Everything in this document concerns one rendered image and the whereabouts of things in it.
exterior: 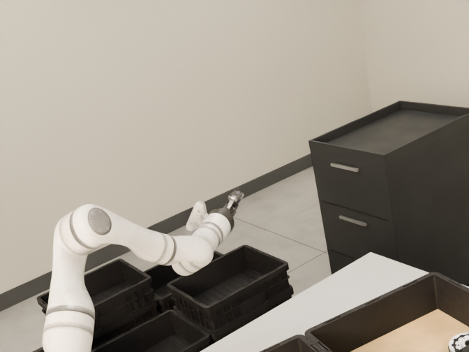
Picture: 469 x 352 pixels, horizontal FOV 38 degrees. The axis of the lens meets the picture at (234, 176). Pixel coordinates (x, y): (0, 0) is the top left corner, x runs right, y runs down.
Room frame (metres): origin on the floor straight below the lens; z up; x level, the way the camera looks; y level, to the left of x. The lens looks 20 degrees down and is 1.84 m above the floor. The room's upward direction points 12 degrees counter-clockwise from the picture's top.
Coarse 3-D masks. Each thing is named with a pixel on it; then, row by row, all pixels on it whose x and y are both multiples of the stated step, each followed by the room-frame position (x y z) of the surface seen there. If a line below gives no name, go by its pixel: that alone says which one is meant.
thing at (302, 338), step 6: (294, 336) 1.37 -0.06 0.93; (300, 336) 1.36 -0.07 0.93; (282, 342) 1.35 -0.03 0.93; (288, 342) 1.35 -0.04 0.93; (306, 342) 1.33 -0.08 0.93; (312, 342) 1.33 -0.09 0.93; (270, 348) 1.34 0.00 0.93; (276, 348) 1.34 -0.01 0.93; (312, 348) 1.31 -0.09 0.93; (318, 348) 1.30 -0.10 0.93
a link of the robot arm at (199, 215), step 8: (200, 208) 1.62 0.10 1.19; (192, 216) 1.63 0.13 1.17; (200, 216) 1.63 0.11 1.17; (208, 216) 1.62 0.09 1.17; (216, 216) 1.61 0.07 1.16; (192, 224) 1.64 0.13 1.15; (200, 224) 1.60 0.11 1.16; (216, 224) 1.58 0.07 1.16; (224, 224) 1.59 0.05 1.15; (224, 232) 1.58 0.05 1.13
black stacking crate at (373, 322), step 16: (416, 288) 1.48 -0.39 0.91; (432, 288) 1.50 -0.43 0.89; (448, 288) 1.46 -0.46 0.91; (384, 304) 1.45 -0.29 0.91; (400, 304) 1.46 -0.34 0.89; (416, 304) 1.48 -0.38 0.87; (432, 304) 1.50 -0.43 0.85; (448, 304) 1.46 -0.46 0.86; (464, 304) 1.41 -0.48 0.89; (352, 320) 1.41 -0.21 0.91; (368, 320) 1.43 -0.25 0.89; (384, 320) 1.44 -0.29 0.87; (400, 320) 1.46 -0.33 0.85; (464, 320) 1.41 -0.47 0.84; (320, 336) 1.38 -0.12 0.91; (336, 336) 1.39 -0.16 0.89; (352, 336) 1.41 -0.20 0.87; (368, 336) 1.43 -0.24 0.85
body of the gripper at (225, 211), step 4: (220, 208) 1.66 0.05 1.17; (224, 208) 1.66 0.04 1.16; (228, 208) 1.66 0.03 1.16; (232, 208) 1.67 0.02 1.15; (212, 212) 1.64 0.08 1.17; (216, 212) 1.63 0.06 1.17; (220, 212) 1.63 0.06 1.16; (224, 212) 1.64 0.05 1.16; (228, 212) 1.65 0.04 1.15; (224, 216) 1.62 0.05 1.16; (228, 216) 1.63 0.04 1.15; (228, 220) 1.62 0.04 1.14; (232, 220) 1.64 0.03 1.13; (232, 224) 1.63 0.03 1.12; (232, 228) 1.64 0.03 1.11
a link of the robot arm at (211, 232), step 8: (208, 224) 1.57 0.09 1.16; (200, 232) 1.54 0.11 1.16; (208, 232) 1.54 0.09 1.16; (216, 232) 1.55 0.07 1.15; (208, 240) 1.52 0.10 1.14; (216, 240) 1.53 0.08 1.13; (216, 248) 1.54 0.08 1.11; (176, 264) 1.46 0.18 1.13; (184, 272) 1.45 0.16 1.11; (192, 272) 1.46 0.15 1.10
